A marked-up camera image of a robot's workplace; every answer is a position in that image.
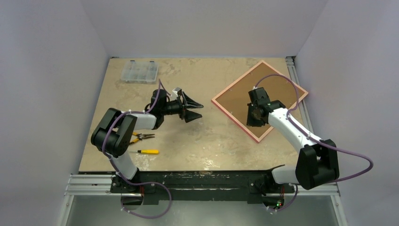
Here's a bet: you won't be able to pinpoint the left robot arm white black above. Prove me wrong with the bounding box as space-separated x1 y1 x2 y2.
90 88 204 193

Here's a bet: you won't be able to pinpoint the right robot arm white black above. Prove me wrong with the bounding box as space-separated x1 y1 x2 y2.
247 88 340 192

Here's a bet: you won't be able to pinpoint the yellow handled pliers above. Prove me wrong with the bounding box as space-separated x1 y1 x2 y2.
129 132 155 145

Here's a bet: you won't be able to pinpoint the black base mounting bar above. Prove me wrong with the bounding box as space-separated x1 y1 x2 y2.
110 169 295 209

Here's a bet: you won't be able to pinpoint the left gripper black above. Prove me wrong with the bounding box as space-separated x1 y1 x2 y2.
161 93 203 122

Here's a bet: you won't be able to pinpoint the clear plastic organizer box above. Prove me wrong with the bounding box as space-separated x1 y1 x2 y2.
120 60 159 84

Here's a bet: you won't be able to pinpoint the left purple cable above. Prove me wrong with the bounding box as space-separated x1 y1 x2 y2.
101 79 173 219

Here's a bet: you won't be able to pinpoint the yellow screwdriver near front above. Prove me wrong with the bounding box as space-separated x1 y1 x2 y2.
129 149 159 155

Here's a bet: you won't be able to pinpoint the aluminium rail frame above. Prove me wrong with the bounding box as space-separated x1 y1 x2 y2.
64 56 348 226

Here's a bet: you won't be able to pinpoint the pink photo frame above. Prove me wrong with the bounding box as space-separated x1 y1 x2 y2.
211 60 308 143

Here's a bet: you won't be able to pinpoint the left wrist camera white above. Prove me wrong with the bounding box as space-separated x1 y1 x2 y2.
170 87 182 100

